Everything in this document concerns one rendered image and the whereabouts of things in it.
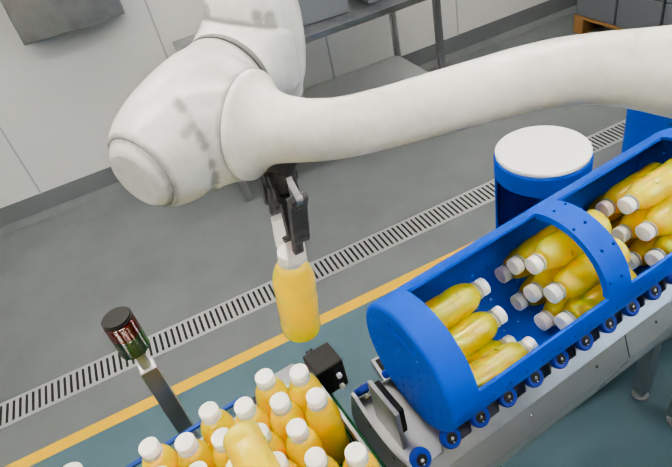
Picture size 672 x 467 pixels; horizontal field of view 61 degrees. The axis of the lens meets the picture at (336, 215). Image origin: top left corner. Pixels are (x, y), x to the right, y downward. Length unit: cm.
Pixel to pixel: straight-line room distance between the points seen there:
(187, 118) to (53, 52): 362
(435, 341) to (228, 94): 67
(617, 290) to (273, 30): 90
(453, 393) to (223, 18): 74
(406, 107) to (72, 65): 372
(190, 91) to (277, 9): 15
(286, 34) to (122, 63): 355
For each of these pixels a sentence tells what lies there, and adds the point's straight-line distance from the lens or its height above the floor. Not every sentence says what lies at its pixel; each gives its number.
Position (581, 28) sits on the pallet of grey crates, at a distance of 526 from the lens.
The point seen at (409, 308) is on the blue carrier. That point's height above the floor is 123.
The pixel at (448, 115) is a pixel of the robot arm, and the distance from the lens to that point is 50.
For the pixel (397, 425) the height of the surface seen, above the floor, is 102.
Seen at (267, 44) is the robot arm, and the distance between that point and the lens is 60.
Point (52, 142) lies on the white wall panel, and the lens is 430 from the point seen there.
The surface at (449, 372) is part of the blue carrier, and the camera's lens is 105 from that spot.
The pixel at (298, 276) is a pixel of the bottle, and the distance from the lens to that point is 90.
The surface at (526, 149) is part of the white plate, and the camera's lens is 183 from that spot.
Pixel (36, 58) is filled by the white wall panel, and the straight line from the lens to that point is 412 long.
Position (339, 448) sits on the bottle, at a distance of 126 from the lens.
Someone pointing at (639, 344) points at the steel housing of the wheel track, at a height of 85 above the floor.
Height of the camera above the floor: 203
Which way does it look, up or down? 37 degrees down
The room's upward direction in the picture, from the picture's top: 14 degrees counter-clockwise
